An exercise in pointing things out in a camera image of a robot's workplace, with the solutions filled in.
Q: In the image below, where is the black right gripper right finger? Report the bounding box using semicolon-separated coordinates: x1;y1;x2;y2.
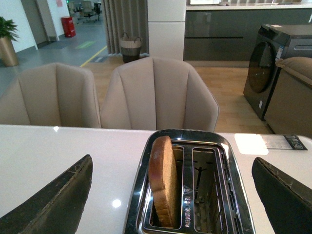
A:
252;157;312;234

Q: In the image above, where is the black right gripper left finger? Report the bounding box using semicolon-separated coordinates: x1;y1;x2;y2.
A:
0;155;93;234

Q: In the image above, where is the brown bread slice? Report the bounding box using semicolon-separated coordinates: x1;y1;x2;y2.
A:
148;136;179;229

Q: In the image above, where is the black label sticker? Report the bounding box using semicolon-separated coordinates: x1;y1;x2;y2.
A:
283;135;307;150

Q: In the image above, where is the chrome two-slot toaster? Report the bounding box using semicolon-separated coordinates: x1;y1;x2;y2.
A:
124;129;255;234

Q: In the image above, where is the beige sofa with cushion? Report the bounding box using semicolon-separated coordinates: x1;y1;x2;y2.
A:
265;57;312;137

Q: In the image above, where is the beige chair left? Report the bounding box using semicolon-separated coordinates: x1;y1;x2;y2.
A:
0;63;101;128

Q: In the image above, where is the beige chair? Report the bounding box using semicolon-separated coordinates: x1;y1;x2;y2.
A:
0;63;101;128
100;57;219;132

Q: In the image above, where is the beige chair right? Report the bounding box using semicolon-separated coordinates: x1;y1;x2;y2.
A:
100;57;219;132

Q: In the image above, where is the gold plant pot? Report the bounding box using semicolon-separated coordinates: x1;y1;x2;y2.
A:
0;37;19;67

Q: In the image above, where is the dark front-load washing machine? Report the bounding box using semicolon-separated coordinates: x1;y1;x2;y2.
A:
243;24;312;120

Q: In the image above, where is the woven laundry basket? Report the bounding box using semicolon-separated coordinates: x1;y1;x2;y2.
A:
119;32;142;63

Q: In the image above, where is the grey kitchen counter cabinet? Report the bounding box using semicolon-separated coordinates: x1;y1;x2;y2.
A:
184;6;312;61

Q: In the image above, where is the green potted plant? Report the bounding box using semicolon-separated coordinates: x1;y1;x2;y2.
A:
0;17;19;41

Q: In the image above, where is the grey curtain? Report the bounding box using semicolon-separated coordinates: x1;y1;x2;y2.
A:
101;0;149;54

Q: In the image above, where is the white tall cabinet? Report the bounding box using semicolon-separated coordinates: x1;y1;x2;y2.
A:
147;0;187;60

